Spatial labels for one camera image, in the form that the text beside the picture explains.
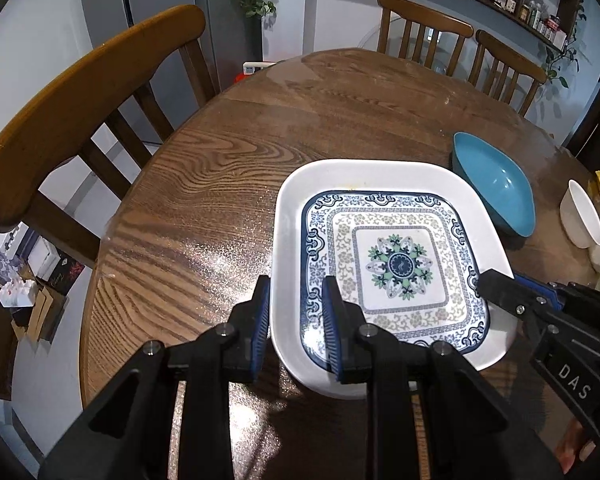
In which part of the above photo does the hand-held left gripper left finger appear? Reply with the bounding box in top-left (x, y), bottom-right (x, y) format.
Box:
top-left (39, 275), bottom-right (272, 480)

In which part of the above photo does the black box with red print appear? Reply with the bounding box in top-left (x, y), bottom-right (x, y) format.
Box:
top-left (42, 257), bottom-right (86, 302)

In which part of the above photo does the blue oval bowl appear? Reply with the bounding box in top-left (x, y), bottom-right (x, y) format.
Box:
top-left (450, 131), bottom-right (537, 237)

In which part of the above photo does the cardboard box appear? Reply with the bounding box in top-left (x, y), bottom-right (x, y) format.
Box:
top-left (10, 272), bottom-right (70, 345)

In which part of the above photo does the white cup bowl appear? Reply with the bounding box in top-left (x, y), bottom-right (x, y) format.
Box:
top-left (560, 179), bottom-right (600, 250)

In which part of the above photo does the large white square plate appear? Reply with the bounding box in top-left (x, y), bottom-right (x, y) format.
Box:
top-left (270, 158), bottom-right (518, 401)

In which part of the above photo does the wooden chair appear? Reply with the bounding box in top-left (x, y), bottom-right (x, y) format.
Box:
top-left (376, 0), bottom-right (475, 76)
top-left (0, 4), bottom-right (221, 271)
top-left (467, 30), bottom-right (548, 118)

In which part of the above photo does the white plastic bag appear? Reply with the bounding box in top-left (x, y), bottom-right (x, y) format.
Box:
top-left (0, 280), bottom-right (41, 309)

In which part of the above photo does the green vine plant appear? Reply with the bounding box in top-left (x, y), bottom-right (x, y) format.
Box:
top-left (542, 0), bottom-right (589, 92)

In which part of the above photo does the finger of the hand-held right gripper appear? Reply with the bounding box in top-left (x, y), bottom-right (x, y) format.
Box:
top-left (475, 269), bottom-right (571, 331)

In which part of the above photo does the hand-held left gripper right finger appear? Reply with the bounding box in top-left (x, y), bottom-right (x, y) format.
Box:
top-left (321, 276), bottom-right (563, 480)

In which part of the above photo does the white carton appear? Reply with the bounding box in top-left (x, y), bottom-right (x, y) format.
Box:
top-left (0, 224), bottom-right (63, 281)

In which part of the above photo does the blue patterned square plate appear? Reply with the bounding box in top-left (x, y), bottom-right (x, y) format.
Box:
top-left (298, 189), bottom-right (492, 372)

